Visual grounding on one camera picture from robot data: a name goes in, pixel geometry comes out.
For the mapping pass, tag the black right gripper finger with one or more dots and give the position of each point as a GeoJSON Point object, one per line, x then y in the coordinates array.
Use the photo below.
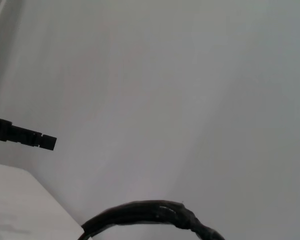
{"type": "Point", "coordinates": [20, 135]}

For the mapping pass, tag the white rounded panel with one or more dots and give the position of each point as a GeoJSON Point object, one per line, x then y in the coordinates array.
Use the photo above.
{"type": "Point", "coordinates": [22, 207]}

